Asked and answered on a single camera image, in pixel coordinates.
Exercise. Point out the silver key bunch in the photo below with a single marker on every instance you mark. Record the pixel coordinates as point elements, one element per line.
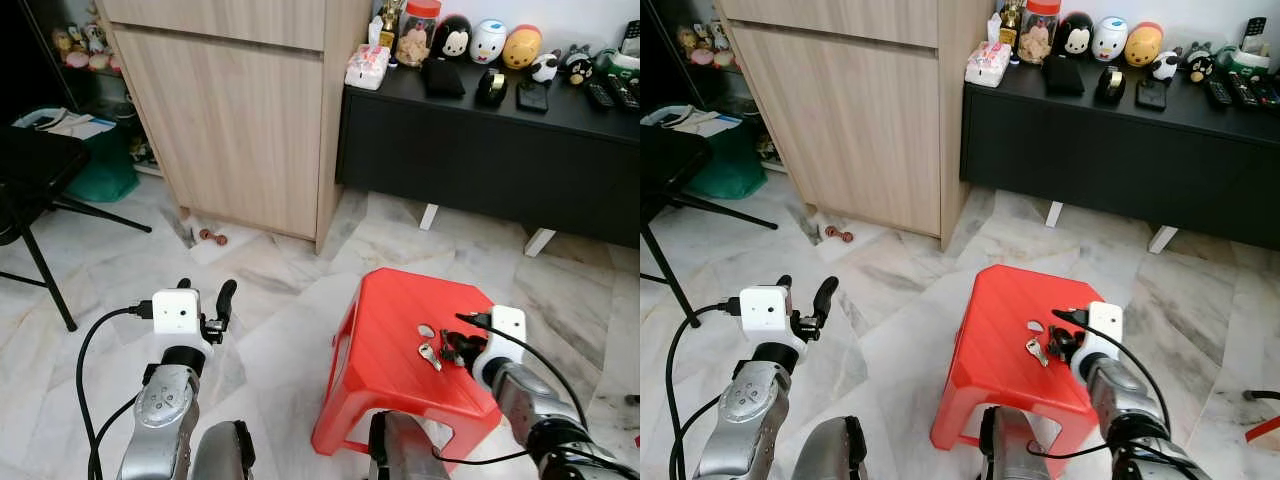
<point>1036,351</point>
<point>429,355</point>

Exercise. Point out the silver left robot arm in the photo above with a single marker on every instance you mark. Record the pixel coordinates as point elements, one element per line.
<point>750,405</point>
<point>165,410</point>

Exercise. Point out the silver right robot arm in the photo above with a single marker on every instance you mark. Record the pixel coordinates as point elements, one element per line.
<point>530,410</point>
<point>1130,410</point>

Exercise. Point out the small red floor toy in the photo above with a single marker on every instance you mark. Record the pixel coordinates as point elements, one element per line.
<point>838,234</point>
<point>212,237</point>

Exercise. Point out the red plastic stool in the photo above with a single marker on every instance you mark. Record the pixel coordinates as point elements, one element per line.
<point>1000,310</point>
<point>390,320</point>

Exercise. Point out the silver right robot leg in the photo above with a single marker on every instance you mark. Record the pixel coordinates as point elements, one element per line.
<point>405,450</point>
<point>1015,445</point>

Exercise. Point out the green bag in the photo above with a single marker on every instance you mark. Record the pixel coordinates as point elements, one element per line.
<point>735,165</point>
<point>105,170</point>

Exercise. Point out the black folding chair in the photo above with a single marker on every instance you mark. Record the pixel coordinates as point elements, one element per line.
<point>30,165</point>
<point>665,160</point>

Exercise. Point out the light wooden cabinet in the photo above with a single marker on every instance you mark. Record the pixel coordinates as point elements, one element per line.
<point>860,120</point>
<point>240,120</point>

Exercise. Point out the black low sideboard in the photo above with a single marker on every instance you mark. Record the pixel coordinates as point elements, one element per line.
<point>480,160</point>
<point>1100,160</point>

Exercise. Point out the white papers pile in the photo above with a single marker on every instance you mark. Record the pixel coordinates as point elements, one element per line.
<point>700,121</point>
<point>70,124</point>

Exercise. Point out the dark thin rod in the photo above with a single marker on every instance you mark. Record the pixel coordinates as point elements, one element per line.
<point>1262,395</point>

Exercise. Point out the red flat object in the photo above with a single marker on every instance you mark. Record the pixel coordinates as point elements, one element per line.
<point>1265,430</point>

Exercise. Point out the black remote control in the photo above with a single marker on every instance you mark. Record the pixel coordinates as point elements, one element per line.
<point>1219,92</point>
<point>1247,90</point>
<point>624,92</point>
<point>599,94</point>

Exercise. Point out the dark shelf with figurines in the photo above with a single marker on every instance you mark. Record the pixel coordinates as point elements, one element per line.
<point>85,45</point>
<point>700,45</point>

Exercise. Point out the black tape dispenser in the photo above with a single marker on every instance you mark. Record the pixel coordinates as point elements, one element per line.
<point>1110,85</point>
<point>490,88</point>

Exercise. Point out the black wallet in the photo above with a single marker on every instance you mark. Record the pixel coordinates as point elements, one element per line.
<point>1063,76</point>
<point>443,78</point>

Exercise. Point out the pink white tissue pack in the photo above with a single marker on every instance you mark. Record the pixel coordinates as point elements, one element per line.
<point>366,68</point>
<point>987,65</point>

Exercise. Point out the green white bowl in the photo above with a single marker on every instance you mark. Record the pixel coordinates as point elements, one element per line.
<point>626,62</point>
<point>1250,60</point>

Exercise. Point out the small panda figure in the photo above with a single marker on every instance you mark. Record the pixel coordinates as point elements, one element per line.
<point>545,68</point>
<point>1166,66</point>

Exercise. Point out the black mouse plush toy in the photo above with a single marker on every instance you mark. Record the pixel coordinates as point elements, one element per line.
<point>452,40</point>
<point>1075,36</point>

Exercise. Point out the small black mouse figure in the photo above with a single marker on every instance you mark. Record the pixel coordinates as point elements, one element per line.
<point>579,66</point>
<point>1200,64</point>

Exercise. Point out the white duck plush toy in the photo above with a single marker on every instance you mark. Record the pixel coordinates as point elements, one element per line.
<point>488,42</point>
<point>1110,40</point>

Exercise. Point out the yellow bear plush toy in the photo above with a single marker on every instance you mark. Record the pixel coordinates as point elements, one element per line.
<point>1144,46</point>
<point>522,48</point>

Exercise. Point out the red lid snack jar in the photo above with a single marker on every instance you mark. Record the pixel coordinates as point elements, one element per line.
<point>1038,36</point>
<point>416,38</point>

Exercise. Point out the gold trophy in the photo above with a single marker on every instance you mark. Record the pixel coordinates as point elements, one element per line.
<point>1011,20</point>
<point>390,20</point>

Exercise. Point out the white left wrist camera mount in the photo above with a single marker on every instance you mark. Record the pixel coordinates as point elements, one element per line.
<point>765,310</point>
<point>176,312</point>

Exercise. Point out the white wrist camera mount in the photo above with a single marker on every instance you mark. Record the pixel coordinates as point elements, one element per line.
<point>1103,325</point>
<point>505,330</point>
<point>176,312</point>
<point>765,310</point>

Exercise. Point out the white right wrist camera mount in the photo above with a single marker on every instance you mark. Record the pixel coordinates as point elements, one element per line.
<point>1103,325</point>
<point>505,330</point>

